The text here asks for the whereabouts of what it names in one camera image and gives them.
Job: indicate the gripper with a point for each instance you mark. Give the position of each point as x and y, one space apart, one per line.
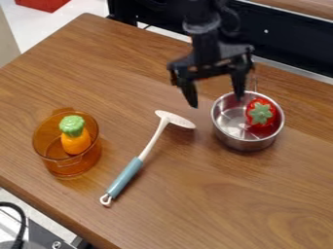
211 55

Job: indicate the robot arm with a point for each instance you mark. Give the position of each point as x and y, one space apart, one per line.
203 16

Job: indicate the silver pot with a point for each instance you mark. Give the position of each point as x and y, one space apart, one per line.
247 122

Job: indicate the red toy strawberry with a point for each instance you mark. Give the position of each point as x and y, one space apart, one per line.
261 113

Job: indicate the white and blue spatula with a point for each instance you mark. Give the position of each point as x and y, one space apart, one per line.
147 153

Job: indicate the orange toy carrot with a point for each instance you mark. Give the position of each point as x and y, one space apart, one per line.
74 134

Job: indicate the orange transparent cup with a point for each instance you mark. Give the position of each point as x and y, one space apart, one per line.
67 149

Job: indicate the red box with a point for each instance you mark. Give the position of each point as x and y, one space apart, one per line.
41 4

